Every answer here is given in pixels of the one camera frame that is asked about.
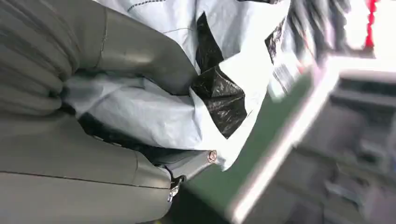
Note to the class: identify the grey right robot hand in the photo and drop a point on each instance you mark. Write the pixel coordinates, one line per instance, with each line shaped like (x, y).
(77, 185)

